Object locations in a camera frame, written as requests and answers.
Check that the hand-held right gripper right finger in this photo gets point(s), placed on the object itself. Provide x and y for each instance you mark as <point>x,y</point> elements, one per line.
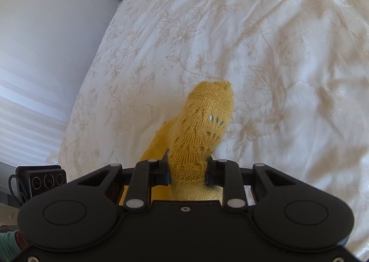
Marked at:
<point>230,181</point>

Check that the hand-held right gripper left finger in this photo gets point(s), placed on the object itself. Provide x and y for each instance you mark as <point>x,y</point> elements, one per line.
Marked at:
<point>141,181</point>

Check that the yellow knit sweater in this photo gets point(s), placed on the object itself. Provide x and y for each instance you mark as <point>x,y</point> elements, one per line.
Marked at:
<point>201,135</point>

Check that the white floral bedspread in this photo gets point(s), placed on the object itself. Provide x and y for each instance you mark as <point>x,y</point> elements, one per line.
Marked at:
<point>230,34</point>

